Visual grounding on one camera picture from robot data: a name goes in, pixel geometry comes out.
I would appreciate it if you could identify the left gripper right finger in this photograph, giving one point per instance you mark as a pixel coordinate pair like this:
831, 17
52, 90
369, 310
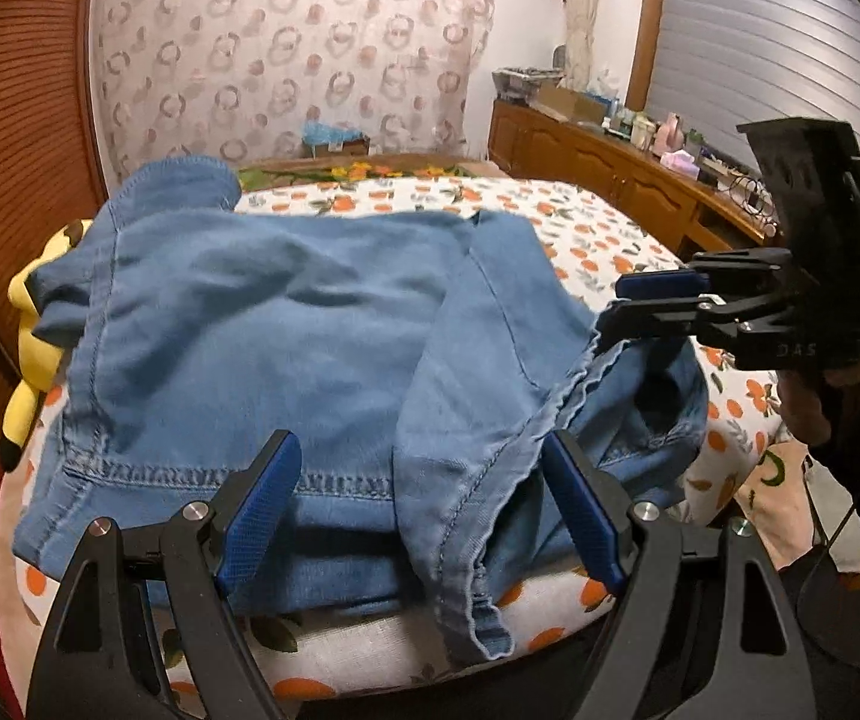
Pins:
701, 626

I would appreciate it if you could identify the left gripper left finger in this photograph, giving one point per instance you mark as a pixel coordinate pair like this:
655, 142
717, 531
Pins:
99, 657

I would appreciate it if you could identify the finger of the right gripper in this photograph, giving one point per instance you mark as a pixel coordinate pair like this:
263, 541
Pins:
659, 285
650, 319

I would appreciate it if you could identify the blue denim jeans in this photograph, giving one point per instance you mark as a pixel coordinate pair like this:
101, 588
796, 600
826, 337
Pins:
420, 359

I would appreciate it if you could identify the right hand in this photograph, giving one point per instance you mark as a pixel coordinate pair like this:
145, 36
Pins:
823, 397

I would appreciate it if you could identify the wooden sideboard cabinet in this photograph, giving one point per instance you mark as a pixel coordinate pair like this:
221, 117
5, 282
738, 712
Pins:
683, 214

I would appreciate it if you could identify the pink bottle on sideboard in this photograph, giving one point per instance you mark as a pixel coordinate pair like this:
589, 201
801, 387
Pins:
670, 136

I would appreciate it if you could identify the orange print bed sheet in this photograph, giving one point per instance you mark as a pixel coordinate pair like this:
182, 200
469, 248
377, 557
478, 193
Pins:
324, 652

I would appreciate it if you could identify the cardboard box on sideboard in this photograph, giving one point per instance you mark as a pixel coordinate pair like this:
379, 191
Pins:
568, 106

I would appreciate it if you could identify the wicker basket on sideboard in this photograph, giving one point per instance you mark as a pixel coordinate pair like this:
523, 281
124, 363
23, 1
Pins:
519, 85

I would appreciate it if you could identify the grey roller window blind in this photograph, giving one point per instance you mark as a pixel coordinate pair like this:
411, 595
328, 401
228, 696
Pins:
721, 63

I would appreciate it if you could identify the yellow plush toy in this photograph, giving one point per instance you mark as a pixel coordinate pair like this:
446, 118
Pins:
38, 361

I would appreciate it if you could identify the cream tied window curtain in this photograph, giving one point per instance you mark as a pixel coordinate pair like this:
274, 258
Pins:
580, 22

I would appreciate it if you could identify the cardboard box with blue bag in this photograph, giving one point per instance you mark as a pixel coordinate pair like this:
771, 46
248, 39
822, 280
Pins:
320, 140

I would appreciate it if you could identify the floral yellow red blanket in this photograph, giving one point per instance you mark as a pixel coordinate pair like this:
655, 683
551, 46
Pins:
348, 169

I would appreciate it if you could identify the folded blue jeans stack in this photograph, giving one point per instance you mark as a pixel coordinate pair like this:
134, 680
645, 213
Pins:
183, 183

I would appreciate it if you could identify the pink circle pattern curtain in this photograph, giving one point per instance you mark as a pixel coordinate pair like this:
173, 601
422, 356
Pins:
247, 80

